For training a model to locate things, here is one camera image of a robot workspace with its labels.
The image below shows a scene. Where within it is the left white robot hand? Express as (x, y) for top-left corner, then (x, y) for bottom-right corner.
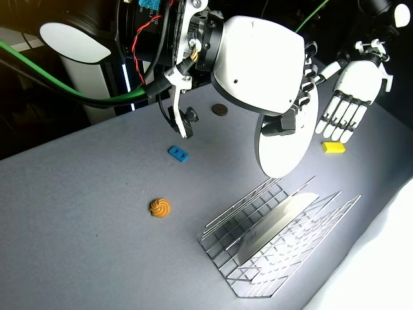
(314, 57), (385, 143)

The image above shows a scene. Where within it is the silver wire dish rack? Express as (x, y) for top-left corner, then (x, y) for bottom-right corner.
(198, 176), (362, 298)

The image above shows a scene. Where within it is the yellow rectangular block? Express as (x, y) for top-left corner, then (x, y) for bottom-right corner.
(321, 141), (347, 154)

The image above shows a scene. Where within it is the orange swirl cookie toy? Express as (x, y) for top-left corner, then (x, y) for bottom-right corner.
(148, 197), (172, 219)

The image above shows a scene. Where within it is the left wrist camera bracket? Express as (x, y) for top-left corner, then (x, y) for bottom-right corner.
(354, 38), (394, 93)

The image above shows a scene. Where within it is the blue block with two holes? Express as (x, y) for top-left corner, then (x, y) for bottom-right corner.
(167, 145), (190, 162)

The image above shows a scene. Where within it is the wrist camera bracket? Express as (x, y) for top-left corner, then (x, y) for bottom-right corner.
(157, 0), (210, 140)
(354, 38), (394, 93)

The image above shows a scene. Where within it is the thin green cable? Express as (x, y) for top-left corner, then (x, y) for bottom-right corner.
(295, 0), (330, 33)

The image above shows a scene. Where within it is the white side desk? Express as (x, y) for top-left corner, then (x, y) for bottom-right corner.
(0, 27), (39, 52)

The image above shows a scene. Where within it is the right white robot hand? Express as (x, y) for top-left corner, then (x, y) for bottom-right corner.
(196, 12), (321, 137)

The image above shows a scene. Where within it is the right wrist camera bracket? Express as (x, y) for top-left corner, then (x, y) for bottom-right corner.
(157, 0), (210, 140)

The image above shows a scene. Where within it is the white round plate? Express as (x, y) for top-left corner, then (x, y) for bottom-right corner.
(237, 192), (320, 264)
(254, 84), (320, 179)

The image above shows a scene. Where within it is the white cabinet with lit strip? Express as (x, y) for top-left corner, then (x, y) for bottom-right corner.
(59, 54), (151, 125)

